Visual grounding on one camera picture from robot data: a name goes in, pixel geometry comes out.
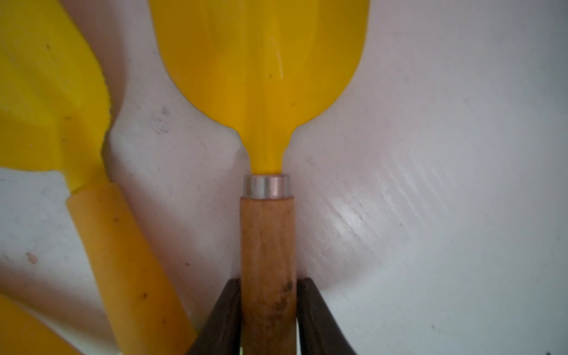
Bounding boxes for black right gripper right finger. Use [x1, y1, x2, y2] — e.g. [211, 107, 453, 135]
[297, 277, 356, 355]

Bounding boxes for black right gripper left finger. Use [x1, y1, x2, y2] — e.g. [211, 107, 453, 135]
[186, 279, 242, 355]

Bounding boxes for yellow square shovel yellow handle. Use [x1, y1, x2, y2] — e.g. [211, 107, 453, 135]
[1, 294, 81, 355]

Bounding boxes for yellow shovel wooden handle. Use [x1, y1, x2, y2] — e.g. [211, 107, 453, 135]
[149, 1, 370, 354]

